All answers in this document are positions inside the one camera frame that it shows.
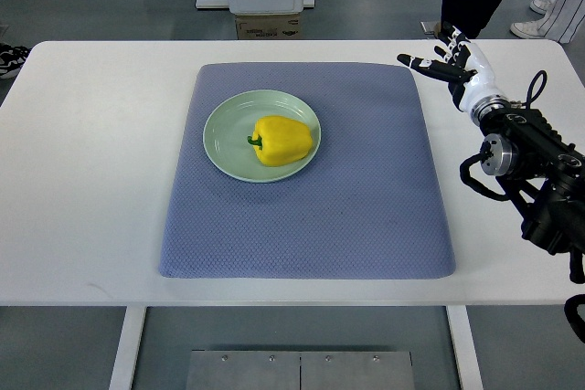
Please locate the left white table leg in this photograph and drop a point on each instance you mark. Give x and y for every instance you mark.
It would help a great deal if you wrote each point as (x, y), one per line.
(128, 348)

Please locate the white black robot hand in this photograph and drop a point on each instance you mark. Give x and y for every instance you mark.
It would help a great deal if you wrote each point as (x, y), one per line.
(461, 65)

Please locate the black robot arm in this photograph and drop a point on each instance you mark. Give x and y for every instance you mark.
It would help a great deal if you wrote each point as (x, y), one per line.
(523, 160)

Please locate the light green plate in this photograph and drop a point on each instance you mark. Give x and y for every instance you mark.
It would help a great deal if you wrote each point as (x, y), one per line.
(231, 122)

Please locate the yellow bell pepper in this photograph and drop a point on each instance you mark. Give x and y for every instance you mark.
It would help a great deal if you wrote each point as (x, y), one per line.
(278, 140)

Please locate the blue textured mat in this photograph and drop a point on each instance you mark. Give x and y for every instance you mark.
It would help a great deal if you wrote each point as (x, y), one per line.
(367, 205)

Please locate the white table leg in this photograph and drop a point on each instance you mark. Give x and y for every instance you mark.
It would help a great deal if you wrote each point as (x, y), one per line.
(128, 348)
(463, 348)

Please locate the black white sneaker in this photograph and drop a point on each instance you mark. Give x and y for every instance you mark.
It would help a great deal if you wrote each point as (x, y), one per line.
(12, 60)

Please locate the person in striped trousers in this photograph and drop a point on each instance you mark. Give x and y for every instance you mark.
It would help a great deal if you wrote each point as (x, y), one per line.
(560, 21)

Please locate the small grey floor plate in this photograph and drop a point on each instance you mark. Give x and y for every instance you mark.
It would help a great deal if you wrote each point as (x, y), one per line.
(430, 27)

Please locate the cardboard box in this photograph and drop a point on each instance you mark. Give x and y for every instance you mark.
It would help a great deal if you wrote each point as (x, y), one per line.
(268, 27)

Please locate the metal base plate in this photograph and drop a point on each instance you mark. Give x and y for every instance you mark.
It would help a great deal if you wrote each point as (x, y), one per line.
(299, 370)

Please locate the right white table leg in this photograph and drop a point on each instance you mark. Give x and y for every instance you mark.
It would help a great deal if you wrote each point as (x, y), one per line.
(463, 348)

